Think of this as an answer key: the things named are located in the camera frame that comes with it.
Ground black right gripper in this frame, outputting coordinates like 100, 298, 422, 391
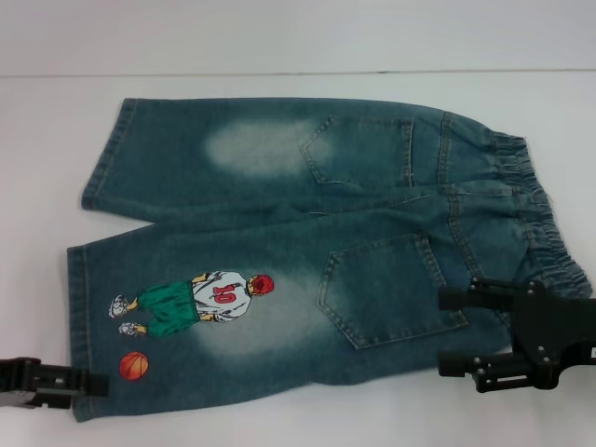
437, 276, 596, 396

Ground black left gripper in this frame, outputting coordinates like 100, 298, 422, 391
0, 356, 111, 412

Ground blue denim shorts with print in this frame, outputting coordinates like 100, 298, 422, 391
66, 96, 595, 427

